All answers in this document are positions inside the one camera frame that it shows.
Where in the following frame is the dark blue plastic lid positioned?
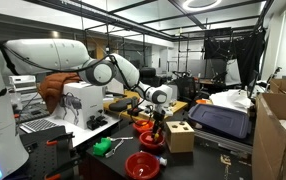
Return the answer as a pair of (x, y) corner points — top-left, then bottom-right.
(187, 103), (252, 140)

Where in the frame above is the ring ceiling light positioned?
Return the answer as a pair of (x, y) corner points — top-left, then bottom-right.
(182, 0), (223, 13)

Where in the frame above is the white printer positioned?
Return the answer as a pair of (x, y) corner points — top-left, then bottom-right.
(8, 74), (38, 94)

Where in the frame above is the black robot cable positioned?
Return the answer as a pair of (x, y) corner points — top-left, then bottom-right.
(0, 41), (157, 116)

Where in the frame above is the grey keyboard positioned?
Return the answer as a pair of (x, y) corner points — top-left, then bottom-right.
(20, 118), (59, 134)

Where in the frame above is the white monitor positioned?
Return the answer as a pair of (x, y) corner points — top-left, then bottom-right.
(104, 77), (125, 96)

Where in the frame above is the black pegboard stand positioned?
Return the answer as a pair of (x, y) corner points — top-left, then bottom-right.
(19, 125), (81, 180)

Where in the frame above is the white paper pile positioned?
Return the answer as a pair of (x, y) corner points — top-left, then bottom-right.
(209, 89), (254, 113)

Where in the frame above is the white blue toothpaste tube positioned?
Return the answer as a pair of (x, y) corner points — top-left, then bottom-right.
(139, 150), (168, 167)

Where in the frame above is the black orange clamp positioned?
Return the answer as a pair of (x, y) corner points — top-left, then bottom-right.
(44, 156), (82, 180)
(45, 131), (76, 147)

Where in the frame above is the black controller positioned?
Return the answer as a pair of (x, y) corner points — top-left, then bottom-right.
(86, 114), (109, 131)

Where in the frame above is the orange bowl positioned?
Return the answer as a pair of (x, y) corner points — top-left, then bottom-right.
(195, 98), (213, 106)

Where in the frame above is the brown puffer jacket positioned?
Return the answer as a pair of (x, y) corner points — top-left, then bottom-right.
(37, 71), (84, 114)

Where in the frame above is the large brown cardboard box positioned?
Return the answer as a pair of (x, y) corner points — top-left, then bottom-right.
(251, 92), (286, 180)

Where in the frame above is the black box with red label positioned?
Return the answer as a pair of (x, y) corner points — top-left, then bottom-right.
(126, 107), (143, 117)

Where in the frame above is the small tan cardboard box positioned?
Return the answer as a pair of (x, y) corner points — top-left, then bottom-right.
(138, 110), (155, 122)

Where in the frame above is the wooden shape sorter box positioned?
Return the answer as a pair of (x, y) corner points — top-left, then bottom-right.
(164, 120), (196, 154)

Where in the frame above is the black padded case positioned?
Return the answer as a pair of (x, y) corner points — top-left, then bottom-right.
(108, 97), (134, 113)

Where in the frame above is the small open cardboard box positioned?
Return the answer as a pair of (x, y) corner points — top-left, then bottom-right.
(269, 78), (286, 95)

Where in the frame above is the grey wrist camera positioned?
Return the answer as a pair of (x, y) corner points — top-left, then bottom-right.
(162, 107), (176, 118)

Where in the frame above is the black computer monitor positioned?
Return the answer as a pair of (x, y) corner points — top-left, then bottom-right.
(247, 69), (260, 99)

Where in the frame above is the green plastic toy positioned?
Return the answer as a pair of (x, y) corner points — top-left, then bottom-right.
(92, 137), (113, 158)

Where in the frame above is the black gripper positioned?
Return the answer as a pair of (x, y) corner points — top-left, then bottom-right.
(151, 109), (167, 141)

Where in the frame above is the silver metal spoon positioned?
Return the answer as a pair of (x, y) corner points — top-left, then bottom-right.
(104, 139), (125, 159)

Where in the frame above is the white desk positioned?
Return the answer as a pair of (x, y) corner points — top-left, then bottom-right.
(19, 109), (122, 148)

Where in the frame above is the black office chair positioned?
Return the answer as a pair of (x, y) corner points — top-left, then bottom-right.
(172, 71), (201, 101)
(138, 66), (163, 88)

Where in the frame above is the white robot dog box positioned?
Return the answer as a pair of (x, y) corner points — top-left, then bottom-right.
(54, 81), (105, 130)

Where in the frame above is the red plastic bowl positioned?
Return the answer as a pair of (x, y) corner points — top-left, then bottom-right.
(132, 119), (155, 135)
(138, 130), (167, 150)
(124, 151), (161, 180)

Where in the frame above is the black curtain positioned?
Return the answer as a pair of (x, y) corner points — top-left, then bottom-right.
(203, 28), (267, 89)

